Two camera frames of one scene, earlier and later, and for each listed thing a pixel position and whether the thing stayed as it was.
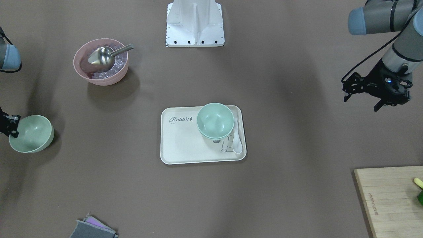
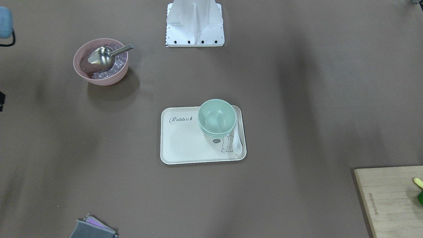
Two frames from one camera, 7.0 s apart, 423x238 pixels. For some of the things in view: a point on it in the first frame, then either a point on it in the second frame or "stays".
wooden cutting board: x=390 y=195 stays
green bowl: x=36 y=134 -> x=216 y=116
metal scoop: x=103 y=58 stays
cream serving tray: x=182 y=141 stays
